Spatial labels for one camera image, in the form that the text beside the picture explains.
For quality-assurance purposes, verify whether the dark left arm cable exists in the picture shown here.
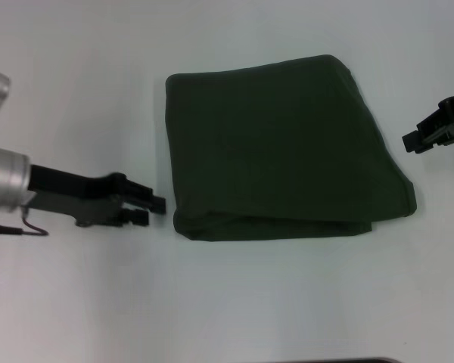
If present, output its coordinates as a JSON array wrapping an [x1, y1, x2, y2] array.
[[0, 206, 50, 237]]

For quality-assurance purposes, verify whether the dark green FREE! t-shirt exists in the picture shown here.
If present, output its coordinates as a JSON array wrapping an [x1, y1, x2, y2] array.
[[163, 54, 417, 242]]

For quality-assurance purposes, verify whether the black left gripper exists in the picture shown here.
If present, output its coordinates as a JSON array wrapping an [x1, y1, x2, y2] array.
[[22, 164, 167, 229]]

